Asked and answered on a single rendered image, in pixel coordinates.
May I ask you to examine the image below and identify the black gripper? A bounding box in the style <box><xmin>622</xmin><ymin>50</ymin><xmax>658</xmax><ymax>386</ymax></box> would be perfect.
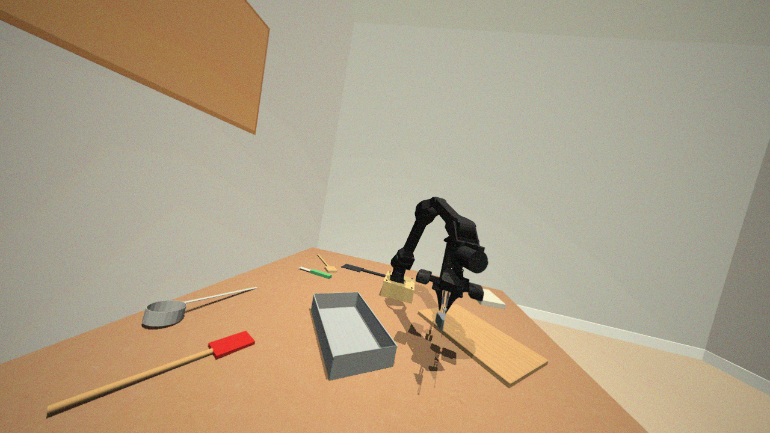
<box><xmin>416</xmin><ymin>259</ymin><xmax>484</xmax><ymax>313</ymax></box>

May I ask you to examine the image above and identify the red spatula with wooden handle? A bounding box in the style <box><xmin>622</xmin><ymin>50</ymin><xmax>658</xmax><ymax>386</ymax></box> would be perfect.
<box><xmin>46</xmin><ymin>331</ymin><xmax>255</xmax><ymax>415</ymax></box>

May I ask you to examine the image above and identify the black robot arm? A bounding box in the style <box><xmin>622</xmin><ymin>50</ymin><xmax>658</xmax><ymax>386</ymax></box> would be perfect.
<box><xmin>390</xmin><ymin>197</ymin><xmax>488</xmax><ymax>294</ymax></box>

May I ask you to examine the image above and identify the grey scoop with thin handle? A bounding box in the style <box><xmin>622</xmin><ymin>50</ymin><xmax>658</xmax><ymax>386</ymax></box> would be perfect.
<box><xmin>142</xmin><ymin>287</ymin><xmax>257</xmax><ymax>327</ymax></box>

